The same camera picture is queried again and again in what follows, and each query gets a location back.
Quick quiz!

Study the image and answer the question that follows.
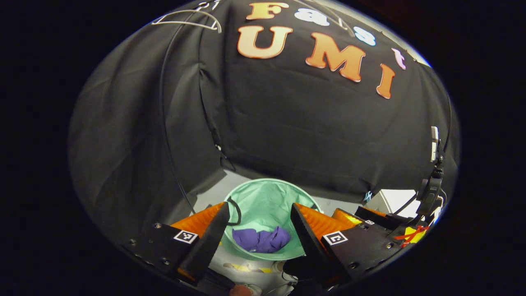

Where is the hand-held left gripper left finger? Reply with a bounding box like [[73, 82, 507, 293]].
[[122, 201, 231, 286]]

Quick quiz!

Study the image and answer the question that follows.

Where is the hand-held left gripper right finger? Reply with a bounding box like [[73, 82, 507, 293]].
[[290, 203, 403, 288]]

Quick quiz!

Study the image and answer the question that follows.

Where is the purple jacket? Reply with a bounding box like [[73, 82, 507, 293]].
[[232, 226, 291, 254]]

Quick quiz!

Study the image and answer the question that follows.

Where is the green laundry hamper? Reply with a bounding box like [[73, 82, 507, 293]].
[[222, 178, 325, 261]]

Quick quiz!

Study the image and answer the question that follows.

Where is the black clothes rack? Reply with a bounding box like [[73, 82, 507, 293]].
[[159, 0, 452, 215]]

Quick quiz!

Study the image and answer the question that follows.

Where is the white plastic clothes hanger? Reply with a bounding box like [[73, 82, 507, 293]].
[[151, 9, 222, 33]]

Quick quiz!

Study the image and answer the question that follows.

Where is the white box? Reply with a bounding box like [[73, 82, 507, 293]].
[[365, 189, 419, 219]]

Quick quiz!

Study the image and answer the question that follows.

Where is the black backdrop cloth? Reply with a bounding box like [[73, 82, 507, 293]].
[[68, 0, 461, 247]]

